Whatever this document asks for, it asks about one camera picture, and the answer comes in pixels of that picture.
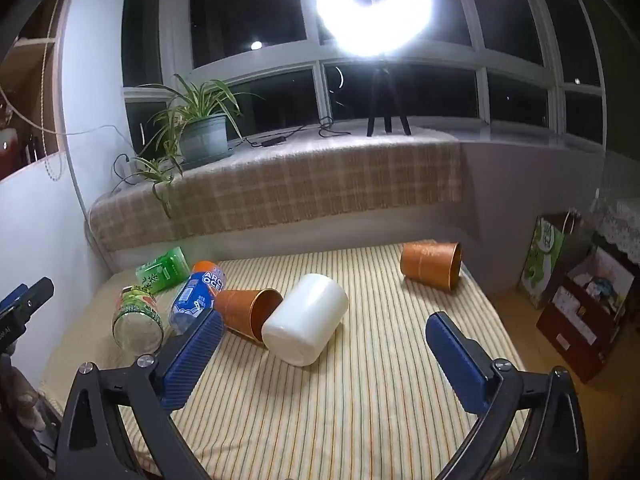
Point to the white window frame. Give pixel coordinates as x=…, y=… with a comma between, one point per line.
x=320, y=57

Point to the green plastic bottle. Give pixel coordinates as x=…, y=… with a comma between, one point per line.
x=162, y=270

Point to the orange cup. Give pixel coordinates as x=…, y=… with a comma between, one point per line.
x=425, y=265
x=240, y=310

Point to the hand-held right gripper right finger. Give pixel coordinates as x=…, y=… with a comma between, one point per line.
x=457, y=360

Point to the white cup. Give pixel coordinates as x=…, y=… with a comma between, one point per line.
x=305, y=320

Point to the wooden shelf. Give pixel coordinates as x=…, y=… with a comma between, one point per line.
x=30, y=60

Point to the potted spider plant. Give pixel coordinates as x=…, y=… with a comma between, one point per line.
x=202, y=137

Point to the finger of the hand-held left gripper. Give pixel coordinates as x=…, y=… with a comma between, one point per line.
x=27, y=302

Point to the red cardboard box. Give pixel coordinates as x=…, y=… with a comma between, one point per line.
x=575, y=330

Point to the green label glass jar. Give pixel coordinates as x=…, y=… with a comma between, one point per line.
x=135, y=320

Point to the blue label plastic bottle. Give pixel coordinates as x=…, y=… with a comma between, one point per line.
x=192, y=292

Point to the plaid blanket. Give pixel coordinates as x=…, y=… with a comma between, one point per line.
x=300, y=185

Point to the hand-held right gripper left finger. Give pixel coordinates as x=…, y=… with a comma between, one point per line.
x=192, y=355

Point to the black tripod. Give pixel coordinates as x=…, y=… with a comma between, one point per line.
x=380, y=95

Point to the green gift bag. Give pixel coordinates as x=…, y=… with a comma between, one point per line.
x=542, y=260

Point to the white lace cloth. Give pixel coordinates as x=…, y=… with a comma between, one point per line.
x=620, y=225

